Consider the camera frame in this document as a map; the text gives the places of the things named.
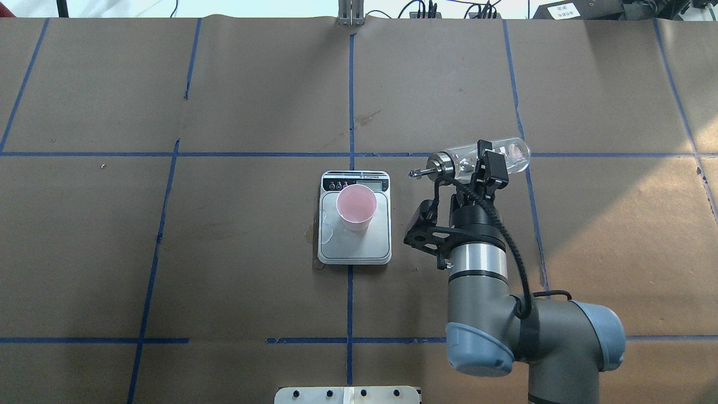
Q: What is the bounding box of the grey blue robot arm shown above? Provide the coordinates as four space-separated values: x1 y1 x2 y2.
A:
432 138 626 403

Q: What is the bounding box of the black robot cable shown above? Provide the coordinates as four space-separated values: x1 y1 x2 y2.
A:
455 182 573 320

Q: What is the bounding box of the aluminium frame post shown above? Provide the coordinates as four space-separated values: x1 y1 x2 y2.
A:
338 0 366 26

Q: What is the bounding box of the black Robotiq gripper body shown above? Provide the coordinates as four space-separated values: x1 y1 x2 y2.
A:
452 181 494 212

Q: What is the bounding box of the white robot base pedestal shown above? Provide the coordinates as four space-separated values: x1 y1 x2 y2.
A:
274 385 422 403

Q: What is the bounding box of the digital kitchen scale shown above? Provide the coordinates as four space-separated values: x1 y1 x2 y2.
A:
317 171 392 265

